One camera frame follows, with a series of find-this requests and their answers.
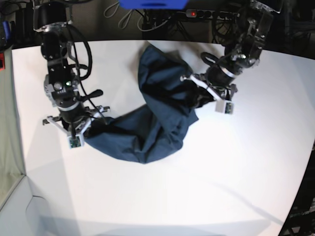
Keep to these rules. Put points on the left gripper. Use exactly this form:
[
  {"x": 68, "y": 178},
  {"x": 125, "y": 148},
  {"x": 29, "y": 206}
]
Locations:
[{"x": 215, "y": 84}]

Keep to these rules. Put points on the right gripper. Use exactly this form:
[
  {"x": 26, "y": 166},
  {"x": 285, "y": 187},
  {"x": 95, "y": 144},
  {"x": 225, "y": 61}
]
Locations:
[{"x": 81, "y": 120}]

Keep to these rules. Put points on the dark blue t-shirt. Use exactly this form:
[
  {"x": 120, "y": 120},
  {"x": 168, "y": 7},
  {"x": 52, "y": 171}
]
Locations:
[{"x": 157, "y": 129}]

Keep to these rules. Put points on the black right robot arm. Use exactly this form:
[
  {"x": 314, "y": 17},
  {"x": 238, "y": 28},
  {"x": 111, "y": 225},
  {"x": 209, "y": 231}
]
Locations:
[{"x": 52, "y": 19}]

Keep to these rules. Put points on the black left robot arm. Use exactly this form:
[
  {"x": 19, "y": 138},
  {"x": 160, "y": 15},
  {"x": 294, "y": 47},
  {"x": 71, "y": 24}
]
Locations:
[{"x": 243, "y": 44}]

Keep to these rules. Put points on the black power strip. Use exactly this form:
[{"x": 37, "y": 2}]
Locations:
[{"x": 209, "y": 14}]

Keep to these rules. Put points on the grey-green fabric curtain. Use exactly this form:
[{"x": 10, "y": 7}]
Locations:
[{"x": 12, "y": 167}]

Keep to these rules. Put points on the blue plastic bin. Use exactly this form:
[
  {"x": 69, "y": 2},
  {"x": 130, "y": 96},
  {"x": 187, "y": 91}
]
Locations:
[{"x": 153, "y": 4}]

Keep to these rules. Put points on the red box object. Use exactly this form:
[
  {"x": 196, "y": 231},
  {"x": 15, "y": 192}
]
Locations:
[{"x": 2, "y": 62}]

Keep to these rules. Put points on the blue cylinder object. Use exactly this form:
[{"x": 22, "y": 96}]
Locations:
[{"x": 7, "y": 30}]

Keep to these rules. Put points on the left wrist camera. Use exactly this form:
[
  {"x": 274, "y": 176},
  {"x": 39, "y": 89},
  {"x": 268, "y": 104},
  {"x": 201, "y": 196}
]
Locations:
[{"x": 224, "y": 106}]

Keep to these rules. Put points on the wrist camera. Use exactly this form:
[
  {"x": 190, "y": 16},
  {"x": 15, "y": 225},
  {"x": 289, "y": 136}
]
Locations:
[
  {"x": 76, "y": 142},
  {"x": 224, "y": 106}
]

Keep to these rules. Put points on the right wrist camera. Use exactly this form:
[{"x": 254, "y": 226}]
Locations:
[{"x": 76, "y": 142}]

